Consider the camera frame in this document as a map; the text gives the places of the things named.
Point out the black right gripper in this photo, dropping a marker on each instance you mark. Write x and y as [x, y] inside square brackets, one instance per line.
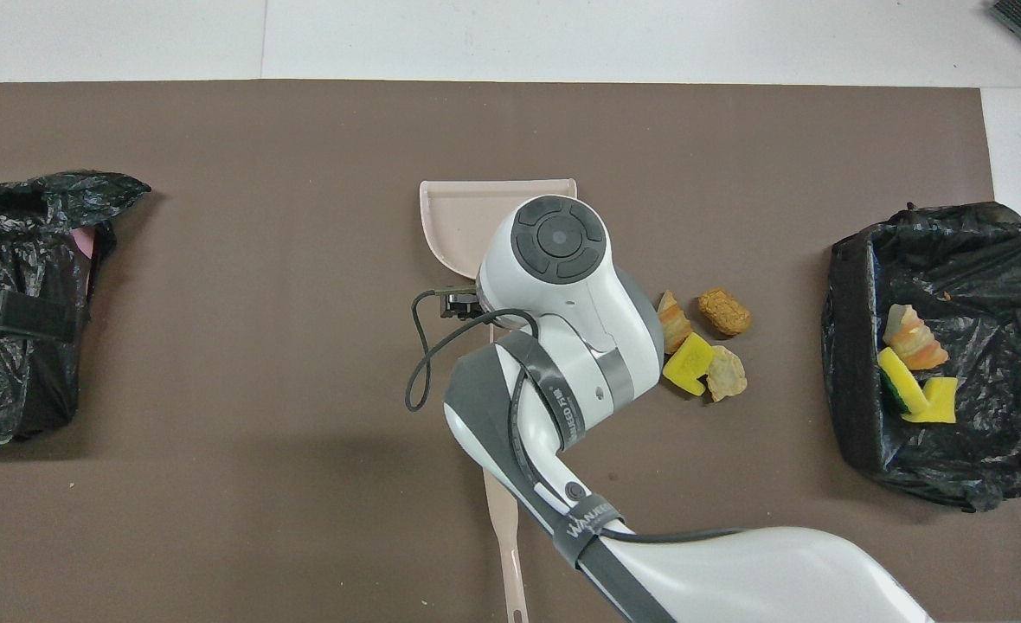
[460, 301]

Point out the beige plastic dustpan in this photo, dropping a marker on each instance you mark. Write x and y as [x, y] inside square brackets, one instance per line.
[459, 216]

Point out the striped orange bread piece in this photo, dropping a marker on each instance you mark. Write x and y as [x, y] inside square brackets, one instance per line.
[675, 324]
[913, 337]

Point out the yellow sponge block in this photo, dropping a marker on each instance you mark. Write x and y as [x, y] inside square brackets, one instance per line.
[690, 365]

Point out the brown bun piece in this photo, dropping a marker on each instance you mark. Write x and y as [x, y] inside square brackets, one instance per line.
[724, 311]

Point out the pale bread piece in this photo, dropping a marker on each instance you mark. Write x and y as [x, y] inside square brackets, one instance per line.
[727, 374]

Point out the yellow sponge with green back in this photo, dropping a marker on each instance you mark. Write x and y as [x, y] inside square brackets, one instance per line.
[898, 381]

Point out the notched yellow sponge piece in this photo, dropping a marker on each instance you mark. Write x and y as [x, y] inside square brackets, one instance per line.
[939, 402]

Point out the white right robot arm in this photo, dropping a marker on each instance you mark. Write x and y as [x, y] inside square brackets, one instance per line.
[580, 329]

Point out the left black trash bag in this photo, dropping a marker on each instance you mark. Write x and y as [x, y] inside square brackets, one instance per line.
[9, 389]

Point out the black trash bag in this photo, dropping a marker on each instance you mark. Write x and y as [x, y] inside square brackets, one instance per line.
[9, 389]
[857, 389]

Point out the right black trash bag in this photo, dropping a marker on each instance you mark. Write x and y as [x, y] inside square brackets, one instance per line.
[857, 389]

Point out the brown table mat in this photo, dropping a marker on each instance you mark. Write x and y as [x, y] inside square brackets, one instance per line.
[303, 173]

